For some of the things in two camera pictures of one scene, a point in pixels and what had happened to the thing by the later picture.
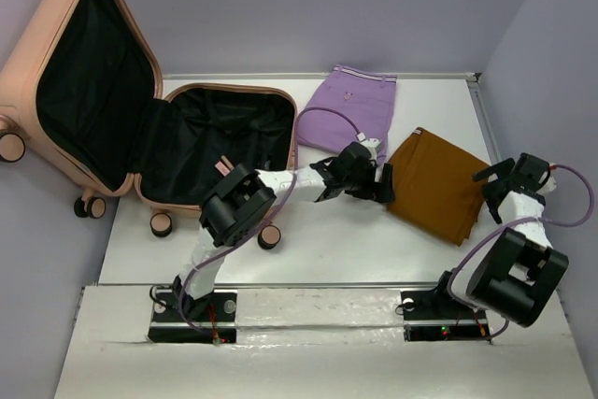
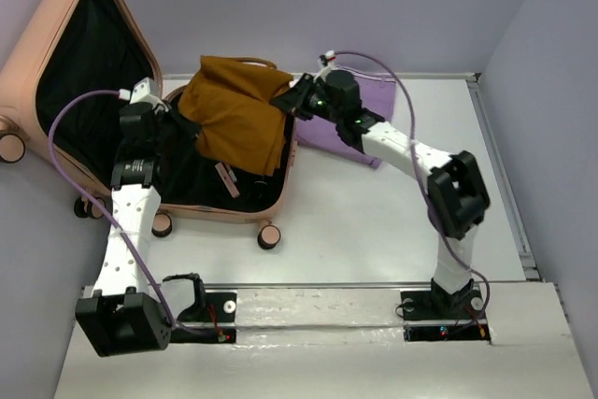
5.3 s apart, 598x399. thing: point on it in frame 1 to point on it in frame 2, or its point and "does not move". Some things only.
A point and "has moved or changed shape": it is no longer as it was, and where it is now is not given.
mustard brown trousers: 434,187 has moved or changed shape
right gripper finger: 493,170 to 291,99
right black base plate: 435,316 does not move
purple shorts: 348,104 does not move
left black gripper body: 362,183 to 176,135
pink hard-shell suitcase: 79,87 does not move
